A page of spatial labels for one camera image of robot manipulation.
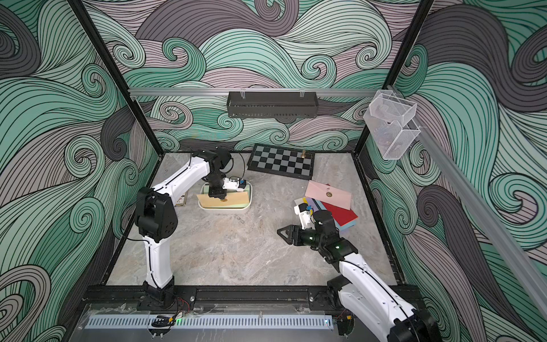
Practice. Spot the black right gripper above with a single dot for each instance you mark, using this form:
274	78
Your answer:
295	229

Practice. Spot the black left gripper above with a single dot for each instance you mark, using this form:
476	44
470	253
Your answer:
221	194

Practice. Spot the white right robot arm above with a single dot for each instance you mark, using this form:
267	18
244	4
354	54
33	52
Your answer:
357	288

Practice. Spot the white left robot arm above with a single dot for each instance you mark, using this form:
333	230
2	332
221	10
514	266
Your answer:
157	220

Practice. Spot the white plastic storage box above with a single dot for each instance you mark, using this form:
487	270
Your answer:
205	190

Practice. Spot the pink sealed envelope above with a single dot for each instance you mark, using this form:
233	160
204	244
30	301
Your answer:
328	194

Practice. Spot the red envelope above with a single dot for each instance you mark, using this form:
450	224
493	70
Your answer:
342	213

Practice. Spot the black folding chess board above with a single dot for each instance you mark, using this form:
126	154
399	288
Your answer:
281	161

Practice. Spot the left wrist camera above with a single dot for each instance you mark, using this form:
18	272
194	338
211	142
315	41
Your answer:
234	184

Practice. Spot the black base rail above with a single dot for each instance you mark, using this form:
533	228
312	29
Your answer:
204	298

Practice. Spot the black wall shelf tray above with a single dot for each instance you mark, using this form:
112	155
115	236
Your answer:
285	106

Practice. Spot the black corner frame post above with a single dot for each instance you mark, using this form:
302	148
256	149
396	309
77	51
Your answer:
91	31

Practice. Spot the aluminium back rail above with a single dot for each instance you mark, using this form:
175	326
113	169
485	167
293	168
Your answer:
195	91

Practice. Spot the aluminium rail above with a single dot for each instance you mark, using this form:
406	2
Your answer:
195	91
449	242

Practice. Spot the clear acrylic wall bin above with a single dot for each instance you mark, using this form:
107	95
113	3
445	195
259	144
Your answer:
391	123

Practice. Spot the white slotted cable duct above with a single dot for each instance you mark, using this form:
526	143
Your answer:
216	321

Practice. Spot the aluminium right rail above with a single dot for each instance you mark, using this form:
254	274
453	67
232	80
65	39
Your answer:
449	242

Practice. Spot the black right corner post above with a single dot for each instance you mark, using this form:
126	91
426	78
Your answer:
407	37

